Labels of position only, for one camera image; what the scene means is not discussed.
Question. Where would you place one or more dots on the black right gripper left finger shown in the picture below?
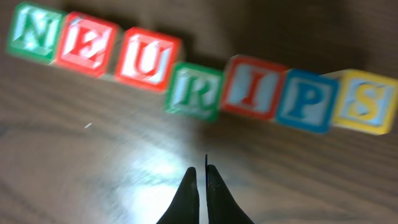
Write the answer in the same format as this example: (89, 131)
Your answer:
(184, 208)

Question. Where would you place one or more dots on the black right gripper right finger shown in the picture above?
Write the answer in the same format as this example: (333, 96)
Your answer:
(222, 207)

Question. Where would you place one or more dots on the green R wooden block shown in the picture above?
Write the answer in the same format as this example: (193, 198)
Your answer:
(194, 90)

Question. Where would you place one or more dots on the red I block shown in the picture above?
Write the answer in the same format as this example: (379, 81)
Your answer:
(252, 87)

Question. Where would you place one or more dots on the blue P wooden block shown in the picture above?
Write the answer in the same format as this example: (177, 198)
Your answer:
(307, 101)

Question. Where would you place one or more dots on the red U block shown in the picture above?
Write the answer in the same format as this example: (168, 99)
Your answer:
(146, 59)

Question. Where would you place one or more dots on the yellow S wooden block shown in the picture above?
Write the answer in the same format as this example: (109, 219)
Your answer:
(366, 101)

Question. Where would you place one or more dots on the red E wooden block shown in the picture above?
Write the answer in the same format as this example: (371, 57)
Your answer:
(86, 44)

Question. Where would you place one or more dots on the green N wooden block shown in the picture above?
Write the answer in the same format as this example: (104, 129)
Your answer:
(34, 32)

